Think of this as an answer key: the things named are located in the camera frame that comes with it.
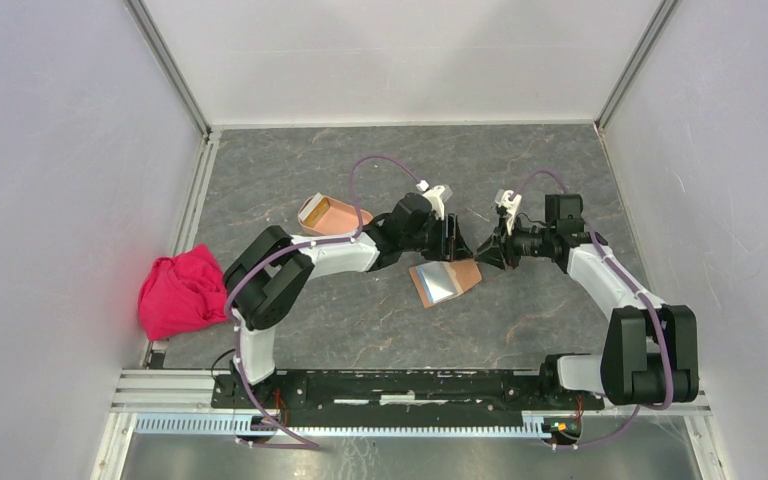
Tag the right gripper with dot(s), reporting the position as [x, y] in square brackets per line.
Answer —
[494, 255]

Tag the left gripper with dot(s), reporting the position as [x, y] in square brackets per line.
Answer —
[451, 248]

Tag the tan leather card holder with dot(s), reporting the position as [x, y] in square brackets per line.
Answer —
[439, 281]

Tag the pink oval tray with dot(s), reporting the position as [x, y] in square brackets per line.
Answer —
[324, 216]

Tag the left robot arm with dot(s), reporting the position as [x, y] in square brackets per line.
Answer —
[264, 282]

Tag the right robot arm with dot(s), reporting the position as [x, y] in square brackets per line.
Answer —
[650, 353]

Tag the red crumpled cloth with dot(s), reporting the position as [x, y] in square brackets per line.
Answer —
[182, 294]

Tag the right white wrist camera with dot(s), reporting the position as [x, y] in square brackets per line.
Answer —
[507, 207]

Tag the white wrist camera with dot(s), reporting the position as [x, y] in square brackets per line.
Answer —
[507, 207]
[436, 195]

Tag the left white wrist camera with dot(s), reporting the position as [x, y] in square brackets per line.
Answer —
[436, 195]

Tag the white toothed cable duct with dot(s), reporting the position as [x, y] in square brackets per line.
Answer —
[243, 425]

